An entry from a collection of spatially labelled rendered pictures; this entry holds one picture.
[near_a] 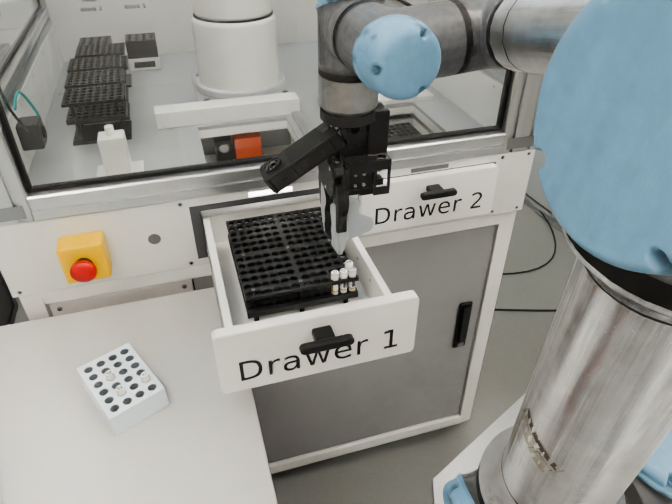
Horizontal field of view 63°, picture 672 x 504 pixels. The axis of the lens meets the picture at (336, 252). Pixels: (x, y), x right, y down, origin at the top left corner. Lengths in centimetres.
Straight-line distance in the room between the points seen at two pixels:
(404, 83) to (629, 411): 35
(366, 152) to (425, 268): 57
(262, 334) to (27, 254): 48
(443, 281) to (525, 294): 106
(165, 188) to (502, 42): 61
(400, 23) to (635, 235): 37
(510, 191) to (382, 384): 60
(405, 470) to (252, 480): 96
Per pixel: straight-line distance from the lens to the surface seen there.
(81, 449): 89
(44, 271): 108
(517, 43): 56
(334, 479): 168
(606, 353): 32
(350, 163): 71
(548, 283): 243
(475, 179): 114
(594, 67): 25
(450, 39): 59
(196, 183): 98
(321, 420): 151
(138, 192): 98
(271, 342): 75
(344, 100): 68
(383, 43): 54
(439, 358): 149
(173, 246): 104
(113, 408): 87
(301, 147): 72
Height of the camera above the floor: 143
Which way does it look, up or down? 36 degrees down
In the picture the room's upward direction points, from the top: straight up
